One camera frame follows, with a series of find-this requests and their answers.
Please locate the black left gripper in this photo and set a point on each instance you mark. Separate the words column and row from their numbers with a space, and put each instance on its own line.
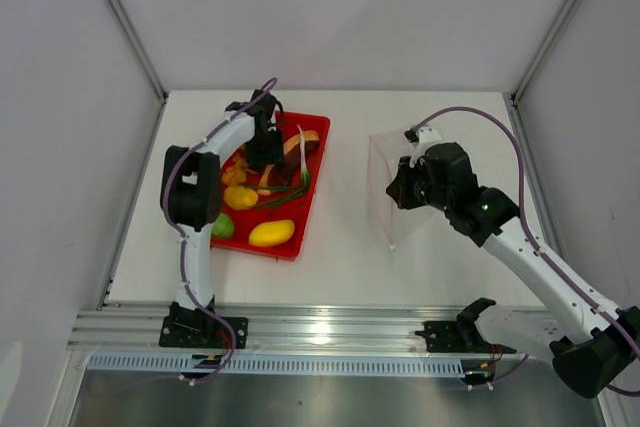
column 275, row 156

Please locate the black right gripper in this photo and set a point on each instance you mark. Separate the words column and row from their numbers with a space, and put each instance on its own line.
column 399, row 188

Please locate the sliced cured ham piece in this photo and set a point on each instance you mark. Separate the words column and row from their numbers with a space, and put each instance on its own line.
column 281, row 175

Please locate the green scallion stalk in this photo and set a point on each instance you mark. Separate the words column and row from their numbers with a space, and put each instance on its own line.
column 287, row 194

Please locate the clear zip top bag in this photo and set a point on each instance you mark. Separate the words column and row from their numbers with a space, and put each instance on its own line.
column 393, row 226

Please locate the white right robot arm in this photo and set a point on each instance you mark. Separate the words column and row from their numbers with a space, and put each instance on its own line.
column 591, row 341

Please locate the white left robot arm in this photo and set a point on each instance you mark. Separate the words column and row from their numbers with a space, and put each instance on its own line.
column 192, row 187

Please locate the orange ginger root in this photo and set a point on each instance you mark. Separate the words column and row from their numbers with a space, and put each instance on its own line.
column 237, row 171

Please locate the yellow potato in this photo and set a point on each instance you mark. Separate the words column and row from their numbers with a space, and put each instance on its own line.
column 240, row 198

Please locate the red plastic tray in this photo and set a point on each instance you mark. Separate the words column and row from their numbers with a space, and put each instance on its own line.
column 265, row 210

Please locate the yellow mango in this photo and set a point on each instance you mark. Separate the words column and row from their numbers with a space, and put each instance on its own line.
column 271, row 233

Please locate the green custard apple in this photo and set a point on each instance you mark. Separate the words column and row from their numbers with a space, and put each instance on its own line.
column 223, row 227

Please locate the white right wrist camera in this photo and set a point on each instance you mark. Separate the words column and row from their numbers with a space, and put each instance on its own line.
column 420, row 140

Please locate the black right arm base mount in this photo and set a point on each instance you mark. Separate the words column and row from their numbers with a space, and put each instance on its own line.
column 459, row 335

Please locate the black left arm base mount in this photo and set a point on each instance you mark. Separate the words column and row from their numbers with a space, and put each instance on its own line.
column 192, row 328

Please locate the aluminium rail profile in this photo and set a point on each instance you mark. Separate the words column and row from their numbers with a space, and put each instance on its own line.
column 297, row 330

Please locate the left aluminium frame post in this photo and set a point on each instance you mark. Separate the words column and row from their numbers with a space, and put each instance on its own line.
column 135, row 45

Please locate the aluminium frame post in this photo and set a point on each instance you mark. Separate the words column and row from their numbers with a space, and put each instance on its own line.
column 552, row 35
column 135, row 45

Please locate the right aluminium frame post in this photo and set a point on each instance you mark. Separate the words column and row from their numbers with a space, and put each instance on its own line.
column 552, row 35

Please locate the slotted grey cable duct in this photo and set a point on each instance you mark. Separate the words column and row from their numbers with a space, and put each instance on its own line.
column 415, row 367

